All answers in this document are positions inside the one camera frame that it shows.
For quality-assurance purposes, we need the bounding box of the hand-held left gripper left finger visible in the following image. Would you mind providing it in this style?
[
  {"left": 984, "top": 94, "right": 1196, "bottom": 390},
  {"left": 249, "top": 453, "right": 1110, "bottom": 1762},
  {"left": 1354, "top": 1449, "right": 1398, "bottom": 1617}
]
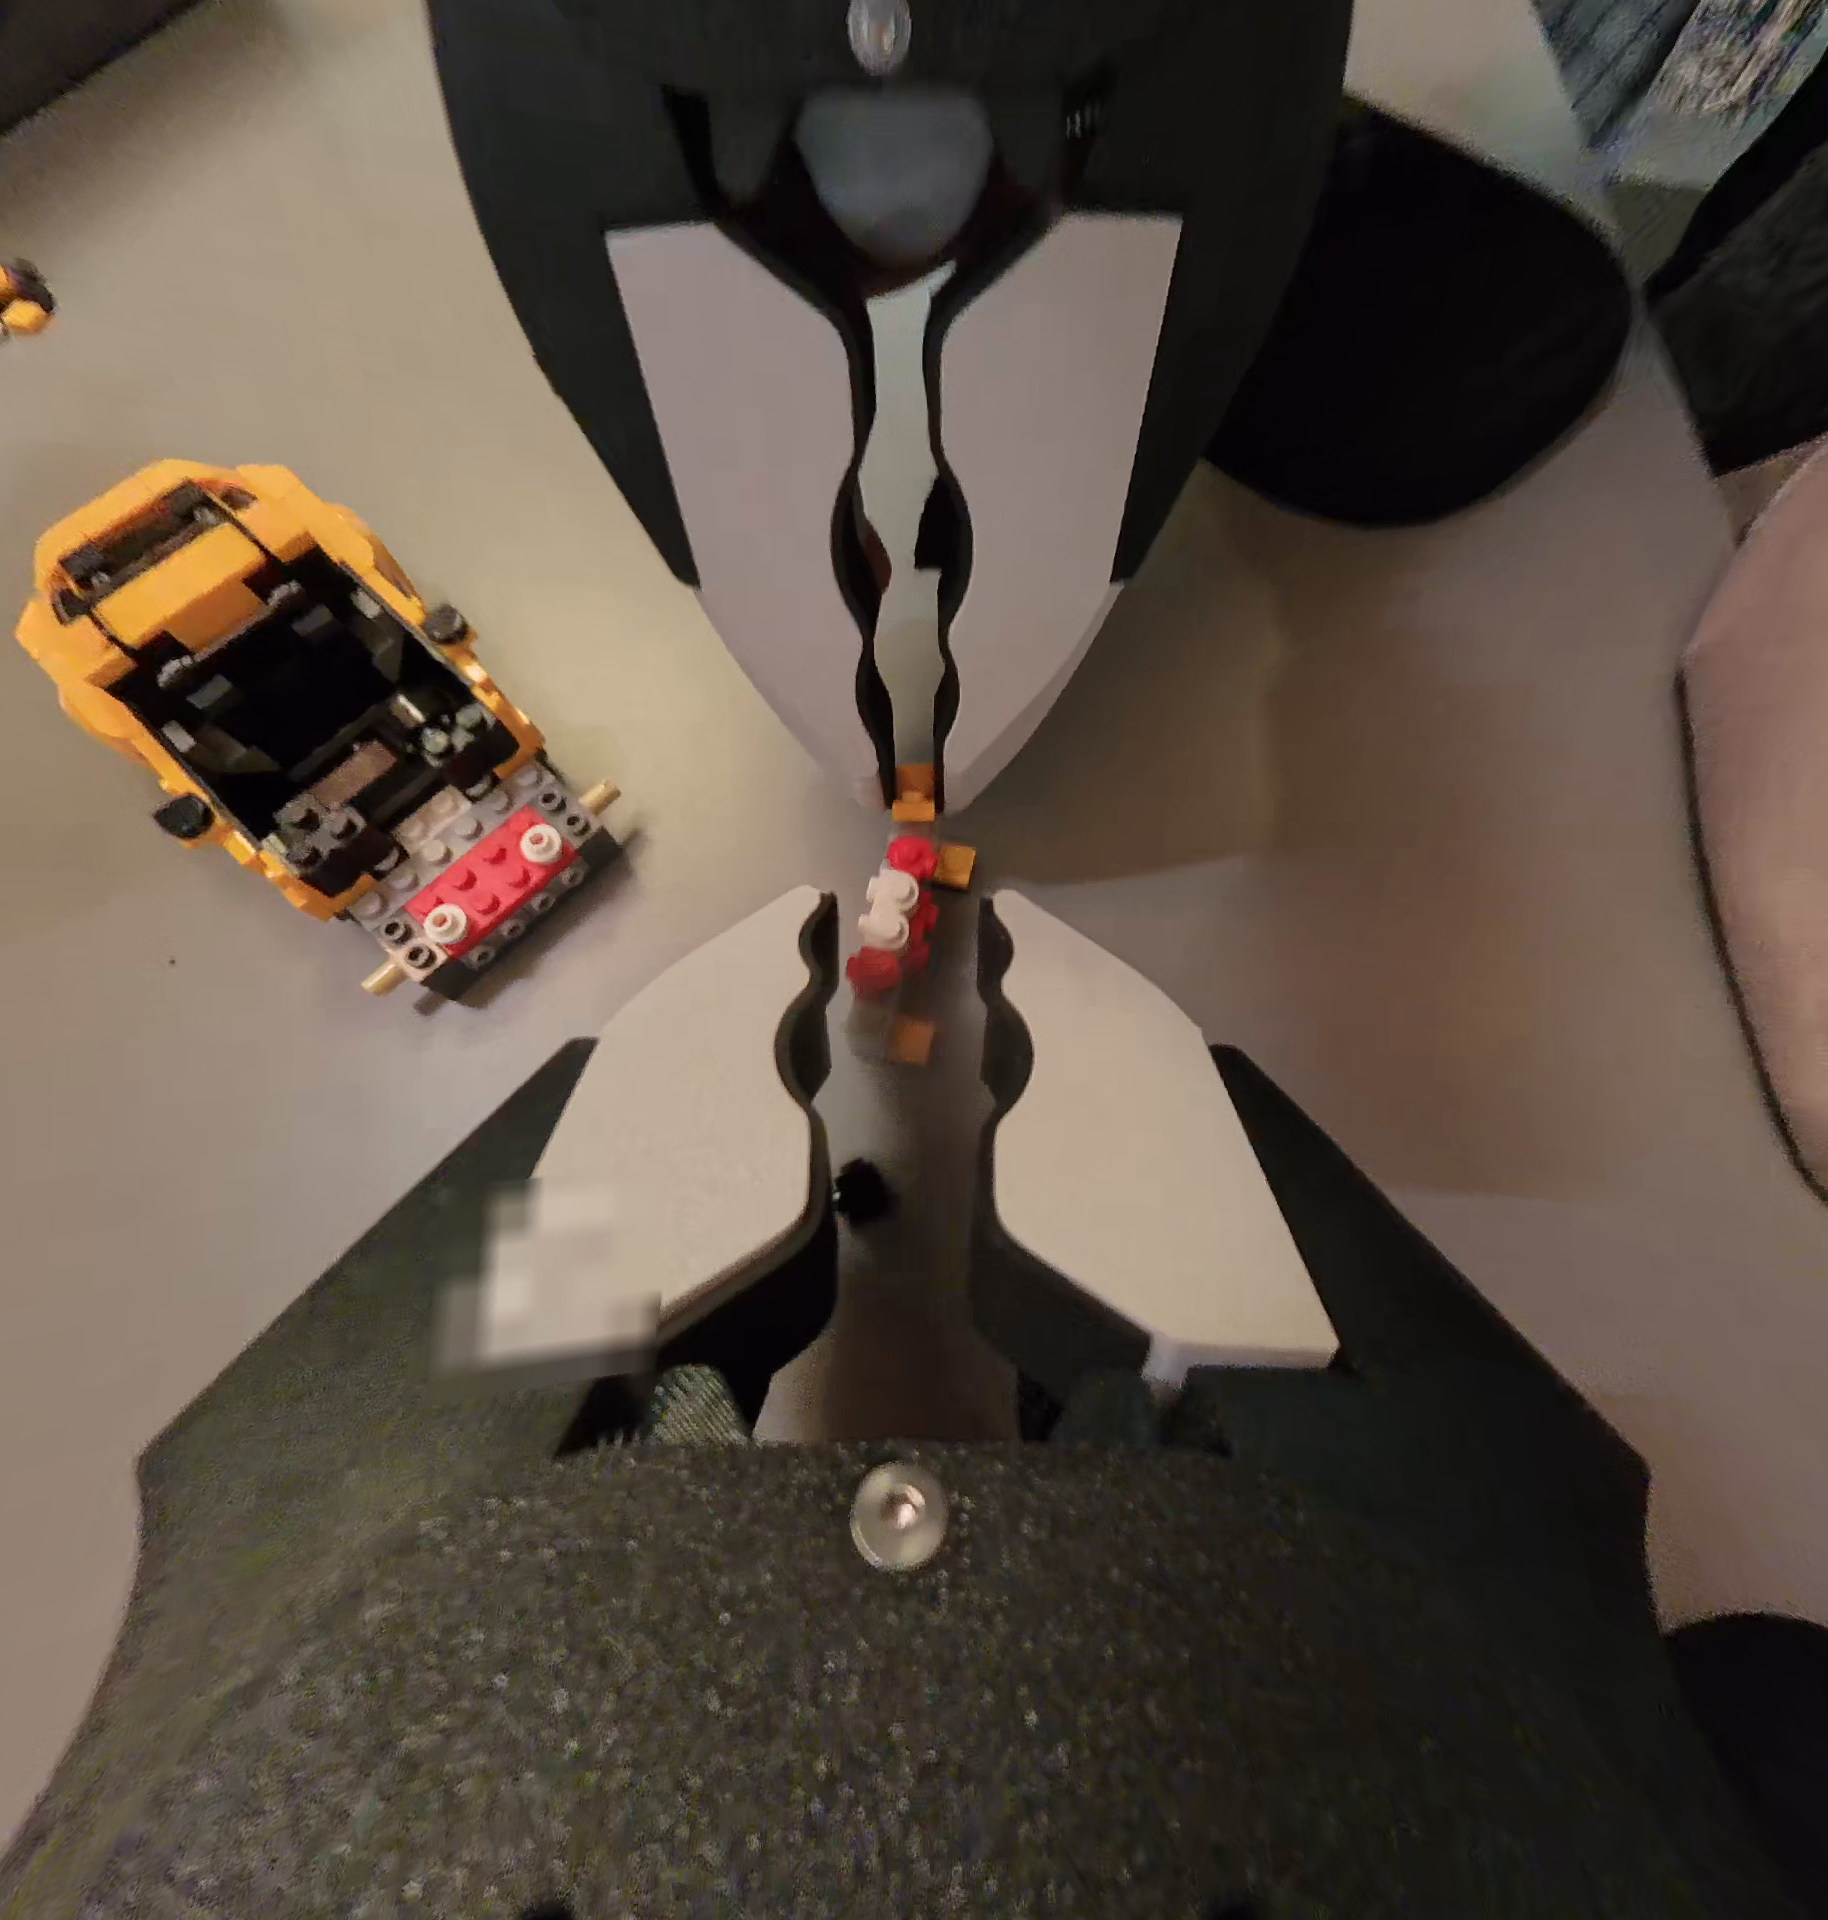
[{"left": 532, "top": 886, "right": 845, "bottom": 1397}]

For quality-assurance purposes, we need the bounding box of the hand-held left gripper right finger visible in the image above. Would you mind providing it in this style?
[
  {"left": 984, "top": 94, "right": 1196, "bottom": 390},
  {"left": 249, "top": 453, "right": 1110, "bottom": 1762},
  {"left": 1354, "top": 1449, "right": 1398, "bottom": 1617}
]
[{"left": 975, "top": 888, "right": 1340, "bottom": 1389}]

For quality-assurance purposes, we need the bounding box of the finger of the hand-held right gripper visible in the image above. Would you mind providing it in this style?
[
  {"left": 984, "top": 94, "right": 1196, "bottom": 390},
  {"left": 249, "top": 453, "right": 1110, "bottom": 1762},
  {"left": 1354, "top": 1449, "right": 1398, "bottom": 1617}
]
[
  {"left": 913, "top": 206, "right": 1189, "bottom": 820},
  {"left": 607, "top": 214, "right": 901, "bottom": 813}
]

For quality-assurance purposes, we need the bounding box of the red white lego assembly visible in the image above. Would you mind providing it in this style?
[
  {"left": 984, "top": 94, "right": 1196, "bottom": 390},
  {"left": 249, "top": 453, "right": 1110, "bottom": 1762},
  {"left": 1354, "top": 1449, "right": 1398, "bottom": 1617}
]
[{"left": 845, "top": 760, "right": 984, "bottom": 1054}]

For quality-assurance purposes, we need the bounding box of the yellow lego car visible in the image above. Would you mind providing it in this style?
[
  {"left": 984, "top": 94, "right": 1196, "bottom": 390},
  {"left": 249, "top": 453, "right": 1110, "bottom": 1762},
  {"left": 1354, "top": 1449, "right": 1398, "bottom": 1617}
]
[{"left": 12, "top": 454, "right": 631, "bottom": 1007}]

